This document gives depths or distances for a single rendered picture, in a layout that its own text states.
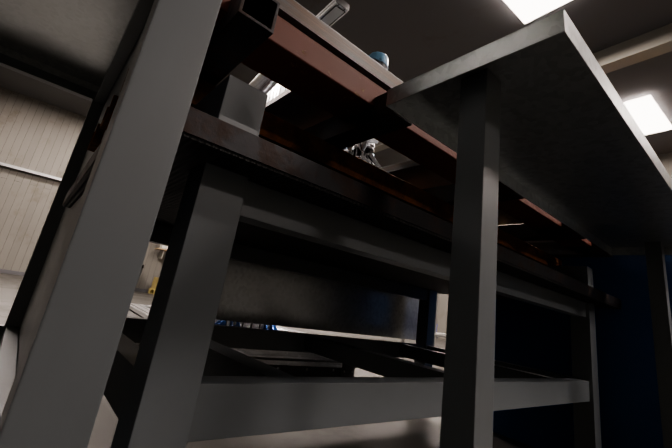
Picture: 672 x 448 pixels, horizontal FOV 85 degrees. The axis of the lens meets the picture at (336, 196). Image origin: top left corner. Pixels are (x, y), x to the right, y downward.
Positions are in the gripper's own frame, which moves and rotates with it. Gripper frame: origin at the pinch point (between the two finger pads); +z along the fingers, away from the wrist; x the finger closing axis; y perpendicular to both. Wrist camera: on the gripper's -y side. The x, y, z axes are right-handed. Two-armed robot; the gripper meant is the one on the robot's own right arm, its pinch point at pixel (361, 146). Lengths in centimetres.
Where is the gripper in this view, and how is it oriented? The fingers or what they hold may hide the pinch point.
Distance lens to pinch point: 117.6
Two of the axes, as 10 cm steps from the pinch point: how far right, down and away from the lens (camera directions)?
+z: -1.5, 9.5, -2.9
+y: 7.5, 3.0, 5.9
